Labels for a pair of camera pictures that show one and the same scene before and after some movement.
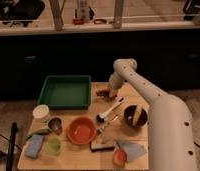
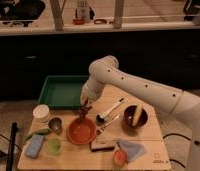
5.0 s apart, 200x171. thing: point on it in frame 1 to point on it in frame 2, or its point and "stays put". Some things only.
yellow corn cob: [137, 114] stays put
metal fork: [101, 129] stays put
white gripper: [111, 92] to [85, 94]
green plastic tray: [66, 92] stays put
